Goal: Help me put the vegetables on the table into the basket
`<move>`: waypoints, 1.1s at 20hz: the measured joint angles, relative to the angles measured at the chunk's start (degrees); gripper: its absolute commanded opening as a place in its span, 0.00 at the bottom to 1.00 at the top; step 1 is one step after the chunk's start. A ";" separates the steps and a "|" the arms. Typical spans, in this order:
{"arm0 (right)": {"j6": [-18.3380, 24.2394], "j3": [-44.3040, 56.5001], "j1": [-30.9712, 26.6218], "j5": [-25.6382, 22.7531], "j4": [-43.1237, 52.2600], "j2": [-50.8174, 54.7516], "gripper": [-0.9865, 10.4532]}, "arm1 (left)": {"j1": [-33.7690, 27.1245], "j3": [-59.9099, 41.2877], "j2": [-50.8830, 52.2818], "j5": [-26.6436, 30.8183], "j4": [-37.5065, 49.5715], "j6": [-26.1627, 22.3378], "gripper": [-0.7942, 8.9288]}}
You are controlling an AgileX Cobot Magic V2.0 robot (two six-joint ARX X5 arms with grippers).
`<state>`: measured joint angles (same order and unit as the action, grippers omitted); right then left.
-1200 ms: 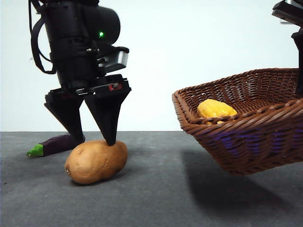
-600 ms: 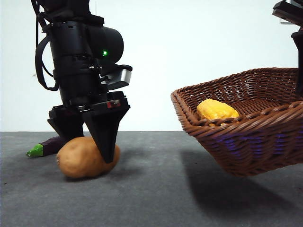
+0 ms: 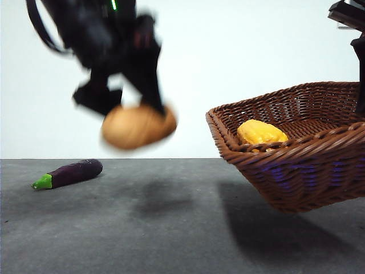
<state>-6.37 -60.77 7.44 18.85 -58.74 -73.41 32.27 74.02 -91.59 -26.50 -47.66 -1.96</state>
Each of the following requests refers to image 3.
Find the brown potato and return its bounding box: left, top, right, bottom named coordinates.
left=101, top=104, right=177, bottom=151

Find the purple eggplant with green stem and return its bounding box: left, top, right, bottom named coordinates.
left=31, top=159, right=103, bottom=191

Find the yellow corn cob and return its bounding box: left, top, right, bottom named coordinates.
left=237, top=119, right=289, bottom=152

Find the brown woven wicker basket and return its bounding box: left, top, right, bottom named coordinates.
left=205, top=81, right=365, bottom=214

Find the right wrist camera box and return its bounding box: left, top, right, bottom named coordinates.
left=327, top=0, right=365, bottom=32

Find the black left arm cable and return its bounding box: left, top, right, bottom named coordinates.
left=26, top=0, right=74, bottom=55

